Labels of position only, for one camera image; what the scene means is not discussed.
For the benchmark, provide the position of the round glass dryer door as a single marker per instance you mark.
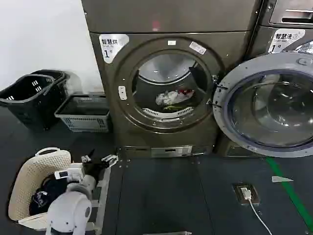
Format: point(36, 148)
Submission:
point(266, 105)

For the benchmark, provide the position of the green floor tape stripe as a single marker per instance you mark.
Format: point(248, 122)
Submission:
point(291, 193)

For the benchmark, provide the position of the black plastic basket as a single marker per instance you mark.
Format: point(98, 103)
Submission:
point(60, 85)
point(22, 102)

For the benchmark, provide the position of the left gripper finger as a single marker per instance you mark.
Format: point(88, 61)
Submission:
point(87, 158)
point(111, 160)

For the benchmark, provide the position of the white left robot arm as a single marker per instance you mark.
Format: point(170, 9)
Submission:
point(69, 208)

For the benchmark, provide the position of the dark clothes with print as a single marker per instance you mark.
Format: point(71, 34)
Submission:
point(55, 191)

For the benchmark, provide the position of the white crumpled cloth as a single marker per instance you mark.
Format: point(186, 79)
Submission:
point(168, 98)

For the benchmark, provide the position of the metal floor socket box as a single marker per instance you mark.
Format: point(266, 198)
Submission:
point(254, 195)

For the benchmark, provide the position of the grey washer machine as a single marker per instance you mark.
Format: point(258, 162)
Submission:
point(266, 39)

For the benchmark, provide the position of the cream perforated laundry basket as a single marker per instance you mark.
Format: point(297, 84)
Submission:
point(27, 181)

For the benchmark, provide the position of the grey dryer machine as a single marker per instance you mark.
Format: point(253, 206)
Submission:
point(168, 22)

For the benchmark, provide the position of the white dryer number label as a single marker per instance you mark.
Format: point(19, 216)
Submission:
point(110, 47)

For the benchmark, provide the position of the red cloth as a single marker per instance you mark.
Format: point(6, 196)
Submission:
point(187, 92)

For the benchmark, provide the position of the white lint filter grille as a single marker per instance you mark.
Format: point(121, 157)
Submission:
point(166, 113)

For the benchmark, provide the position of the pale triangular floor sticker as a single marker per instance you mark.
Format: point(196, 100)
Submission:
point(280, 179)

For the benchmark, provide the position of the grey plastic crate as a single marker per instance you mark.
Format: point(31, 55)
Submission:
point(80, 120)

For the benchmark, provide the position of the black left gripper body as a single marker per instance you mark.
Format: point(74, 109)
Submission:
point(95, 169)

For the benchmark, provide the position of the yellow-green cloth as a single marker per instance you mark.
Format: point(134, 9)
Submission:
point(174, 106)

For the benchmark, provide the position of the white power plug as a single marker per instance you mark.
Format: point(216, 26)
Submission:
point(245, 193)

